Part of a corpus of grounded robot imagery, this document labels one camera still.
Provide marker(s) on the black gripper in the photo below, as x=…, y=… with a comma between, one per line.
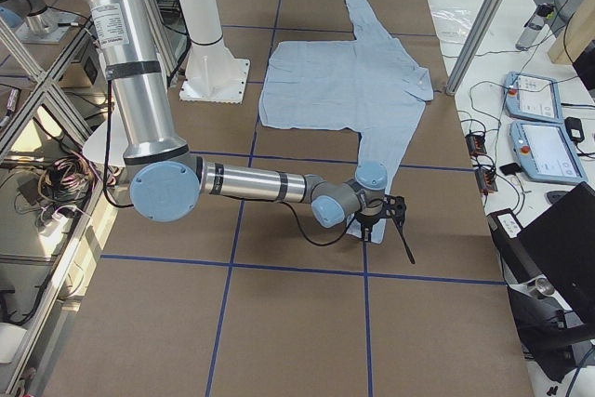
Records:
x=366, y=218

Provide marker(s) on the light blue button-up shirt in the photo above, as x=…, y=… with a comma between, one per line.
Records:
x=369, y=85

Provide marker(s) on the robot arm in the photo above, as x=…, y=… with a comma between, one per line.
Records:
x=166, y=178

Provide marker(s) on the lower teach pendant tablet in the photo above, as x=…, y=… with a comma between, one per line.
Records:
x=545, y=154

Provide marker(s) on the teach pendant tablet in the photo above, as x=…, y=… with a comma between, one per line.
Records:
x=545, y=154
x=532, y=97

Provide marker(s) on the upper teach pendant tablet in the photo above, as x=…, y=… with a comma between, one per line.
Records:
x=532, y=97

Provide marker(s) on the clear plastic bag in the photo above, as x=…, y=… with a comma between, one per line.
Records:
x=452, y=24

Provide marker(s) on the clear water bottle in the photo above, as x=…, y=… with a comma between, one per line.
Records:
x=534, y=25

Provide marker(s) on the white curved paper sheet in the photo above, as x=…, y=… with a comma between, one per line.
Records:
x=94, y=147

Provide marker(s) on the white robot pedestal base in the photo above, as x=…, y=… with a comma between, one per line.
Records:
x=212, y=73

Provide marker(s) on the aluminium frame post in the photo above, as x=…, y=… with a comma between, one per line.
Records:
x=475, y=37

